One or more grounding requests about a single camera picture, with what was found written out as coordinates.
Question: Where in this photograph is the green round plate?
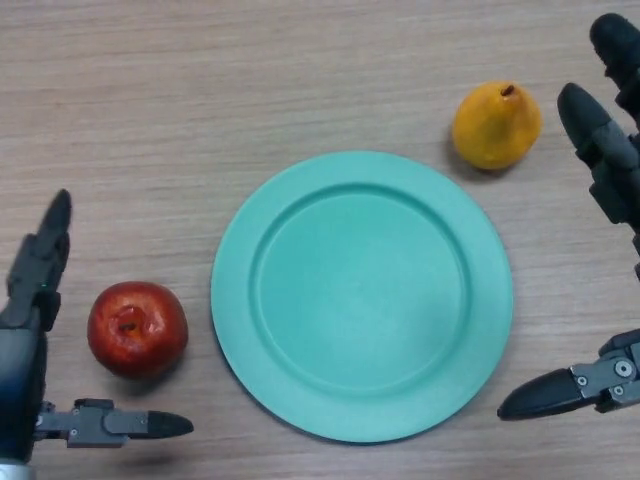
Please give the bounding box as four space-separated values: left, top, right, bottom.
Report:
210 151 515 445

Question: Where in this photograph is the red apple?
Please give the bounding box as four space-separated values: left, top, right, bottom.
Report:
87 281 190 380

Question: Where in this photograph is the yellow pear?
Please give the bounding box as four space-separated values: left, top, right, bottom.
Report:
452 81 543 171

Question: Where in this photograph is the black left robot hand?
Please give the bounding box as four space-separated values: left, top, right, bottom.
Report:
0 188 195 466

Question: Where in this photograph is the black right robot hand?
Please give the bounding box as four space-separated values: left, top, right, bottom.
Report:
497 13 640 421

